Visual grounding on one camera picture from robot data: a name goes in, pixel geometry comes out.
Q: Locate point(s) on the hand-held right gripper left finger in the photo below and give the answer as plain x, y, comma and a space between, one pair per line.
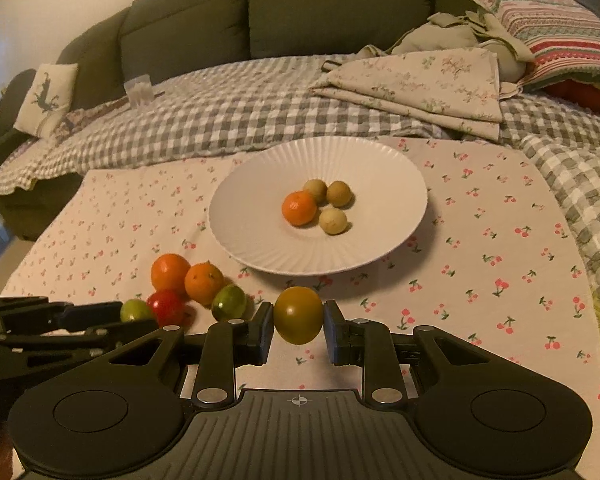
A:
266, 332

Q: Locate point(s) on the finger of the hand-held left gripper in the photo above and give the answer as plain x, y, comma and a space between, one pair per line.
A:
95, 315
105, 337

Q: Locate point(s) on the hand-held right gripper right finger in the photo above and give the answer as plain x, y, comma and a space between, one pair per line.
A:
332, 332

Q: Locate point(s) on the olive green tomato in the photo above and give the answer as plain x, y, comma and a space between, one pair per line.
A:
298, 315

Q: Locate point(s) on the small green tomato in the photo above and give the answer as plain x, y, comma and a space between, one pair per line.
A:
134, 310

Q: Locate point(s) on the white ribbed plate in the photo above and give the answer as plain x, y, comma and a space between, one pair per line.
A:
260, 220

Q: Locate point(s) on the green tomato with red blush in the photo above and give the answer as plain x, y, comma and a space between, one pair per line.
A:
228, 301

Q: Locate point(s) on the orange mandarin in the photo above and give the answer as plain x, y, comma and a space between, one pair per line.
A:
299, 208
204, 280
170, 270

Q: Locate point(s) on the small yellow-green round fruit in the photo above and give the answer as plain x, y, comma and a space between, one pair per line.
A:
340, 193
334, 221
317, 187

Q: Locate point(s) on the cherry print tablecloth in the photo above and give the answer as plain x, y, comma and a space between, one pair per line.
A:
479, 260

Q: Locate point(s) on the small floral cloth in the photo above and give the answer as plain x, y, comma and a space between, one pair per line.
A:
80, 120

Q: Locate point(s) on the grey checkered blanket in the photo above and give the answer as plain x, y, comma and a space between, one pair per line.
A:
230, 110

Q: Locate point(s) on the white cushion with bird print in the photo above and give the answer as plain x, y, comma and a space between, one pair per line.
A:
45, 95

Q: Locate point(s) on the clear plastic container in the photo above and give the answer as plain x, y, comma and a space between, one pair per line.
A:
139, 92

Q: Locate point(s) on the folded floral cloth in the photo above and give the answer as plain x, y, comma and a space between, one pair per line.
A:
419, 85

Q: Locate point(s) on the dark green sofa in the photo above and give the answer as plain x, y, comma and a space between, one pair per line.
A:
190, 25

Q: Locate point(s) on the crumpled grey-green cloth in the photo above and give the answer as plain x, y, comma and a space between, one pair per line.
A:
444, 35

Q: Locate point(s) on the red cushion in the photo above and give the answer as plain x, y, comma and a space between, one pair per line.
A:
584, 97

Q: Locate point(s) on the striped patterned pillow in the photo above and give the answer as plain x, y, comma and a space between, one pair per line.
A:
554, 35

